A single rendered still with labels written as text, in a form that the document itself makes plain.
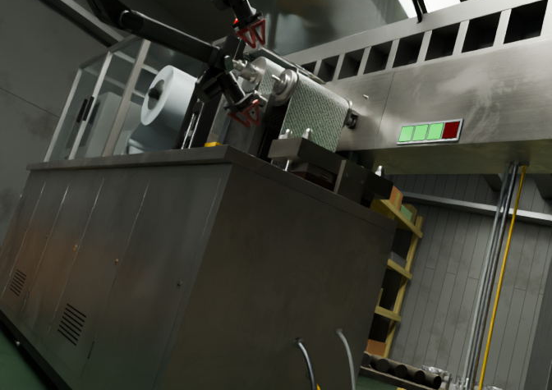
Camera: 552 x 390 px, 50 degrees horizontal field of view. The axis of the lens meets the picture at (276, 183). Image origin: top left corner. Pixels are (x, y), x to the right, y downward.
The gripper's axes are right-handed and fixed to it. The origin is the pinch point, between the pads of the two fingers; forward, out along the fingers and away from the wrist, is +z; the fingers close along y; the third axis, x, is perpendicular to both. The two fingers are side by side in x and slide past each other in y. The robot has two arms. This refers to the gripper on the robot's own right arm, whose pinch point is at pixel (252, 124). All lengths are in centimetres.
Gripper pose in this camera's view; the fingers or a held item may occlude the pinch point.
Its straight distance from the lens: 188.3
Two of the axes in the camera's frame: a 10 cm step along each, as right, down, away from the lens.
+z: 5.0, 7.9, 3.5
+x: 6.6, -6.1, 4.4
